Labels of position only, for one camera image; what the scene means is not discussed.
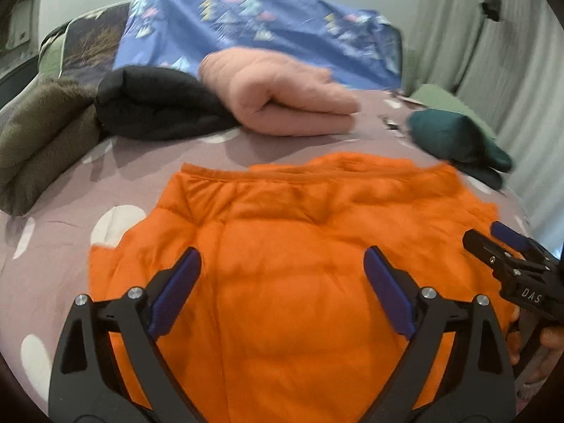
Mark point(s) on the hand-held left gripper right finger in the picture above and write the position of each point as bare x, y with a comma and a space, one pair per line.
390, 293

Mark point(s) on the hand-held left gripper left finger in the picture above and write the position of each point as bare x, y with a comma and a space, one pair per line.
176, 293

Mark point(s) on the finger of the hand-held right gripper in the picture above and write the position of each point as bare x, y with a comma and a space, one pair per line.
511, 234
491, 253

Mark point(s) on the orange puffer jacket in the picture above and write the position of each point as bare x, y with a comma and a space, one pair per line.
286, 251

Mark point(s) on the person's right hand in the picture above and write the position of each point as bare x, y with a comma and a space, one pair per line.
553, 339

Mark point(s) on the teal folded garment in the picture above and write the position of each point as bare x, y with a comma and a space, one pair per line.
449, 139

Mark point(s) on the mauve dotted bed sheet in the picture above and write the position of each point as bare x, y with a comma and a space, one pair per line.
145, 163

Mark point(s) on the large green pillow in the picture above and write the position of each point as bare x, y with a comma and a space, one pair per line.
445, 99

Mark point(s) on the white pleated curtain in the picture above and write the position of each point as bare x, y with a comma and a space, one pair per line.
528, 75

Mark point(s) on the black folded garment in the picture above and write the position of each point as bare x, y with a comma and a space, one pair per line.
154, 105

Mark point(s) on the brown fleece garment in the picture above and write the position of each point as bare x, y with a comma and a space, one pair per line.
39, 141

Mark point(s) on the pink folded garment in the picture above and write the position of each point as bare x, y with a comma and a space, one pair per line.
273, 92

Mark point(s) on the black floor lamp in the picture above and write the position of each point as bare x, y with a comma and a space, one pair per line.
491, 6

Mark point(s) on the dark branch-print quilt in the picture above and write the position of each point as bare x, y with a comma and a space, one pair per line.
92, 39

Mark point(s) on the small green pillow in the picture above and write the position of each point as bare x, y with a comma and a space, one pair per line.
50, 53

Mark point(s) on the blue tree-print sheet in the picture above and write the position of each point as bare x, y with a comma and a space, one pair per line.
273, 31

